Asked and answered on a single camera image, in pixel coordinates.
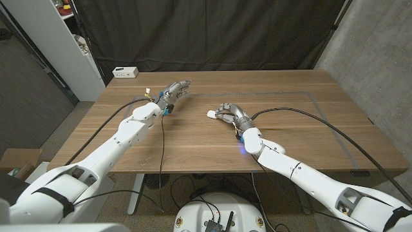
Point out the round black floor fan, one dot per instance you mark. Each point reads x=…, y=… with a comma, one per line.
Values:
x=156, y=181

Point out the black curtain backdrop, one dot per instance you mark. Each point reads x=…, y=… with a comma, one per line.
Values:
x=206, y=32

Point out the red bowl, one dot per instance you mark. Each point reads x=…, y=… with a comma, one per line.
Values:
x=65, y=11

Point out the black backdrop stand pole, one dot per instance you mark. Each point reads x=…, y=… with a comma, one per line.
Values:
x=336, y=24

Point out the white AirPods case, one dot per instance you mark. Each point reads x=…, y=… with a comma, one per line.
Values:
x=211, y=114

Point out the black module with antenna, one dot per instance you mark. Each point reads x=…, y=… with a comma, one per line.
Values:
x=214, y=225

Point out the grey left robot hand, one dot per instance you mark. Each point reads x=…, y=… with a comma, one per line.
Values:
x=170, y=93

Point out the dark fabric bundle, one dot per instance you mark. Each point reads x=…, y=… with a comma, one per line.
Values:
x=11, y=190

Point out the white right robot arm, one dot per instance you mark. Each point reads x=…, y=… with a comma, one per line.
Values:
x=305, y=177

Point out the grey table leg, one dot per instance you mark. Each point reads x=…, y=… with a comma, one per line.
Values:
x=304, y=203

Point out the brown cardboard box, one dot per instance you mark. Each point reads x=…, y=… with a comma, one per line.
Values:
x=17, y=158

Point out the white power strip box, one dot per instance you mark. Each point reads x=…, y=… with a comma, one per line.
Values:
x=125, y=72

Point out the white shelf cabinet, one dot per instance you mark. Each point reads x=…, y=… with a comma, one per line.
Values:
x=54, y=42

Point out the white table leg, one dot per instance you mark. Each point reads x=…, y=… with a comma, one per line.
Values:
x=136, y=193

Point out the white floor board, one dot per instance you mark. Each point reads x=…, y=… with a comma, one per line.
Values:
x=35, y=172

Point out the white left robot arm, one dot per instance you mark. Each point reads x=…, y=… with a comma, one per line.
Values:
x=109, y=154

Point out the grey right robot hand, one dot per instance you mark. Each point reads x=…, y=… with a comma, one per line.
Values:
x=239, y=116

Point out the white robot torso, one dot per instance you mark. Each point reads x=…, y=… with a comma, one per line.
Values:
x=225, y=209

